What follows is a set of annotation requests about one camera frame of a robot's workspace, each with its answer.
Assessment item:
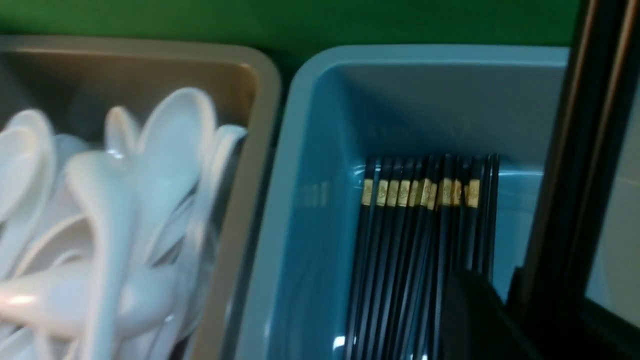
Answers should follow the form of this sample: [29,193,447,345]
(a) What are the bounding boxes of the bundle of black chopsticks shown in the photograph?
[343,153,501,360]

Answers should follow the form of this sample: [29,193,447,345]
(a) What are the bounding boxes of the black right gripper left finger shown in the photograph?
[439,269,543,360]

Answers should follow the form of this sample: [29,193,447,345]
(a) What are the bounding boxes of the small white sauce dish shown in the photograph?
[586,95,640,327]

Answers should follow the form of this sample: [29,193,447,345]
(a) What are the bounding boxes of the brown plastic bin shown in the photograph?
[1,35,282,360]

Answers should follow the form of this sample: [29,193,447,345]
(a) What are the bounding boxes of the green backdrop cloth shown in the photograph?
[0,0,580,63]

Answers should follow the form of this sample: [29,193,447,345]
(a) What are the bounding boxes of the pile of white spoons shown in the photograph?
[1,88,248,360]

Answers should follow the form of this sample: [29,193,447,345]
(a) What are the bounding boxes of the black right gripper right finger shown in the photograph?
[508,0,639,360]

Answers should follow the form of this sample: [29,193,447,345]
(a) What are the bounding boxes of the blue plastic bin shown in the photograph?
[234,44,569,360]

